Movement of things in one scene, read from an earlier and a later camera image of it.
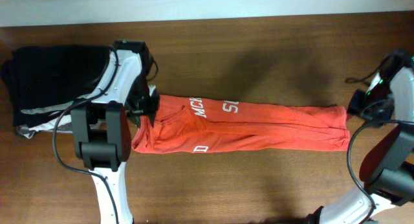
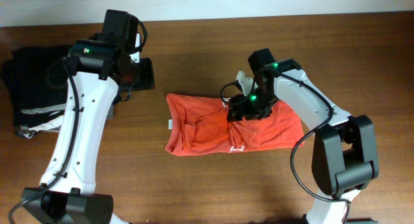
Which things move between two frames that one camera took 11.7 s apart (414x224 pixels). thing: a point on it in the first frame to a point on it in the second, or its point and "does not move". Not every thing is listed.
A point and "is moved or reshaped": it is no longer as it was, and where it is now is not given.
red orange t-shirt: [194, 125] is moved or reshaped
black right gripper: [355, 106] to [244, 109]
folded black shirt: [51, 75] does not move
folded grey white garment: [50, 127] does not move
